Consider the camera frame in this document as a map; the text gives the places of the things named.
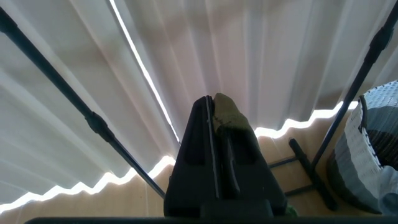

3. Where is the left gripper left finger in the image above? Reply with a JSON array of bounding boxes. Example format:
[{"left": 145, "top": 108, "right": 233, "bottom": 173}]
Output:
[{"left": 164, "top": 95, "right": 222, "bottom": 218}]

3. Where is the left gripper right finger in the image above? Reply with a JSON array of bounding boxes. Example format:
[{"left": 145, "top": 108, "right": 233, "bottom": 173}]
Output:
[{"left": 217, "top": 129, "right": 289, "bottom": 218}]

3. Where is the green printed t-shirt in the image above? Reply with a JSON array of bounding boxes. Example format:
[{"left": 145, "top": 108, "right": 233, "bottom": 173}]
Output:
[{"left": 212, "top": 92, "right": 299, "bottom": 218}]

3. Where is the white laundry basket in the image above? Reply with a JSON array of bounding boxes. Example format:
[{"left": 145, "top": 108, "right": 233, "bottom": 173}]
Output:
[{"left": 326, "top": 80, "right": 398, "bottom": 216}]

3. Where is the black clothes rack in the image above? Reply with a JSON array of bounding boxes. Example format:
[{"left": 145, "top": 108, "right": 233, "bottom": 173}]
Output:
[{"left": 0, "top": 0, "right": 398, "bottom": 213}]

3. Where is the beige curtain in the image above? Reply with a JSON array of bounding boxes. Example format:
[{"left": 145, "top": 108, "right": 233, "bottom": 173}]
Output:
[{"left": 0, "top": 0, "right": 398, "bottom": 215}]

